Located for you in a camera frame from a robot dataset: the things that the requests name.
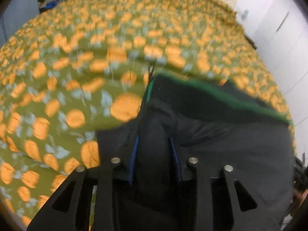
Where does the black puffer jacket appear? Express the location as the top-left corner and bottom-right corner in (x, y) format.
(97, 74), (294, 230)

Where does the green orange floral duvet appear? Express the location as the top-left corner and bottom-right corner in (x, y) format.
(1, 0), (291, 228)

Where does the dark nightstand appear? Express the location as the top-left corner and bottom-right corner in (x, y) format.
(244, 34), (257, 50)

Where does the white wardrobe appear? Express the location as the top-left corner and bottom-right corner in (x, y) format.
(253, 0), (307, 163)

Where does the blue curtain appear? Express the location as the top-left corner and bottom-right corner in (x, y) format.
(1, 0), (39, 46)

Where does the wall socket with plug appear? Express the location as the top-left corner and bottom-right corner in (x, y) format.
(241, 9), (249, 21)

